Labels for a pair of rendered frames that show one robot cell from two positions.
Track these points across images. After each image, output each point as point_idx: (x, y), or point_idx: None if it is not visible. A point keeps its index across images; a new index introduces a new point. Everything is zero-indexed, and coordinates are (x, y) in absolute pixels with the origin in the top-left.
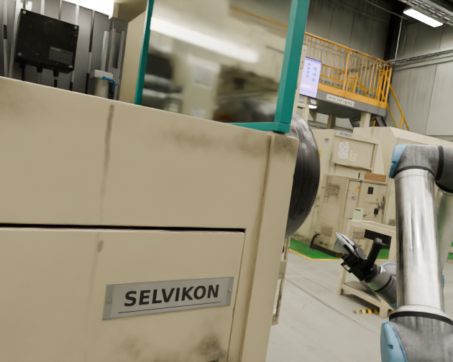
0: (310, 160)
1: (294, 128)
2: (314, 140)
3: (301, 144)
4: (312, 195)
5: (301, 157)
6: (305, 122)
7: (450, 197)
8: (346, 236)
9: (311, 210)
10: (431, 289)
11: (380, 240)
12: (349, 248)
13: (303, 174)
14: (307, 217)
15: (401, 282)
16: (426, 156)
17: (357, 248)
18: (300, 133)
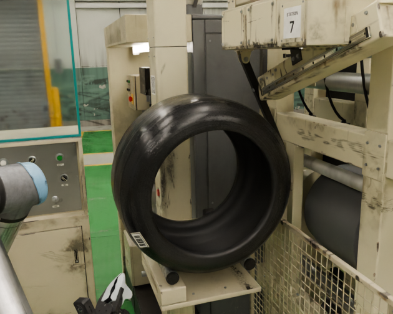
0: (117, 171)
1: (130, 134)
2: (131, 148)
3: (121, 152)
4: (119, 212)
5: (116, 166)
6: (152, 124)
7: None
8: (119, 286)
9: (130, 233)
10: None
11: (80, 300)
12: (103, 294)
13: (114, 185)
14: (136, 241)
15: None
16: None
17: (107, 305)
18: (128, 139)
